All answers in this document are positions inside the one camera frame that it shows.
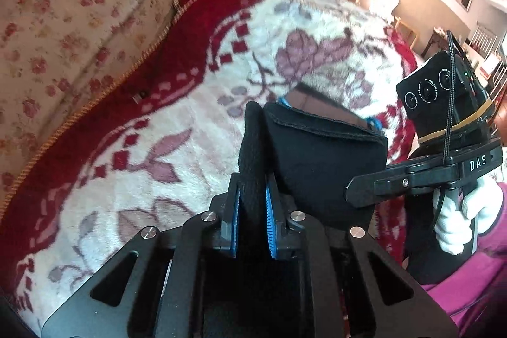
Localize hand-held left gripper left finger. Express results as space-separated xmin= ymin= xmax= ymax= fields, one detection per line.
xmin=40 ymin=172 xmax=242 ymax=338

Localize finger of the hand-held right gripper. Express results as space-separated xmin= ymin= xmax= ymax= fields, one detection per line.
xmin=345 ymin=163 xmax=414 ymax=209

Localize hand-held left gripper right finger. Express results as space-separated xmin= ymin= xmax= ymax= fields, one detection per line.
xmin=263 ymin=174 xmax=460 ymax=338

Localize black pants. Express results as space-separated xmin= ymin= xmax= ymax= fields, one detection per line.
xmin=198 ymin=100 xmax=462 ymax=338

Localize person's right forearm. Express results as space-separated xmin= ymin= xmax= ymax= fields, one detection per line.
xmin=422 ymin=183 xmax=507 ymax=338

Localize person's right hand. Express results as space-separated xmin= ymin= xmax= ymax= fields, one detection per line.
xmin=432 ymin=177 xmax=505 ymax=255

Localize red and white floral blanket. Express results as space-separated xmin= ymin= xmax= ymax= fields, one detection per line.
xmin=0 ymin=0 xmax=436 ymax=327

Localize brown bag with blue trim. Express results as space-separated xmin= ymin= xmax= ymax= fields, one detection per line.
xmin=277 ymin=85 xmax=384 ymax=133

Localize floral beige bedsheet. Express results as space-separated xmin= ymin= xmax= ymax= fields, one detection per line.
xmin=0 ymin=0 xmax=226 ymax=220

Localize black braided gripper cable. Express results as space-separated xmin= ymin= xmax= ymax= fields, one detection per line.
xmin=433 ymin=30 xmax=482 ymax=230

